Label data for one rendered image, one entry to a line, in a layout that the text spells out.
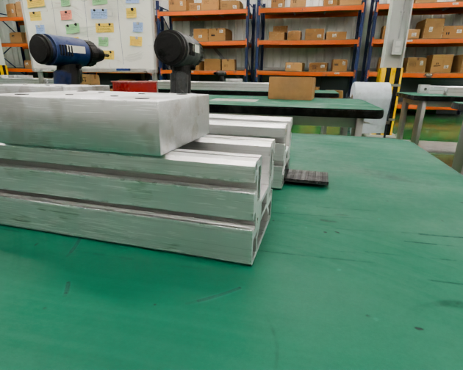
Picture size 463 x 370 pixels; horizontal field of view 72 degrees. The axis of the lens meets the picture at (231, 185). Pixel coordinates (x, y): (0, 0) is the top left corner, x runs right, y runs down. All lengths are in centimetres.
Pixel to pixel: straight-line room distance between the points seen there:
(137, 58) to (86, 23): 64
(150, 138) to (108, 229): 10
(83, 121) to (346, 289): 23
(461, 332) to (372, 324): 5
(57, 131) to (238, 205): 16
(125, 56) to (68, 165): 335
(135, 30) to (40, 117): 331
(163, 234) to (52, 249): 10
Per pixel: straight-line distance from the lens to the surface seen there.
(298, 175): 47
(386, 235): 34
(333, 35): 987
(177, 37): 61
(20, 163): 36
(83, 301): 24
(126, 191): 27
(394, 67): 609
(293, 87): 232
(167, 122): 25
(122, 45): 366
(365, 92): 388
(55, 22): 413
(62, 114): 29
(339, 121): 185
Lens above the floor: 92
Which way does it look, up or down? 19 degrees down
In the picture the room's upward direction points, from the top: 1 degrees clockwise
